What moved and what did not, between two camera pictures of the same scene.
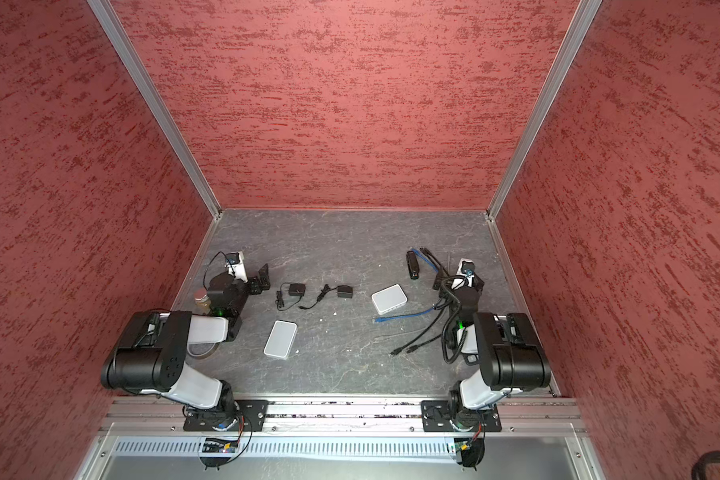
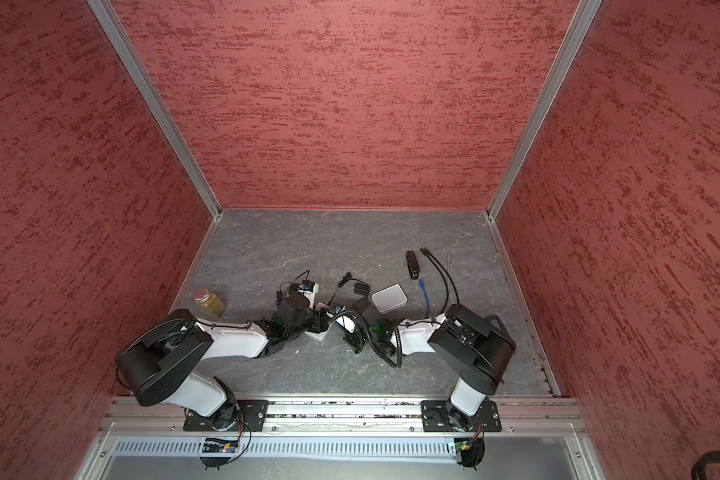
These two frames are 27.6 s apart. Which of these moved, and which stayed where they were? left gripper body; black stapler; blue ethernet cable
Moved: blue ethernet cable; left gripper body
Stayed: black stapler
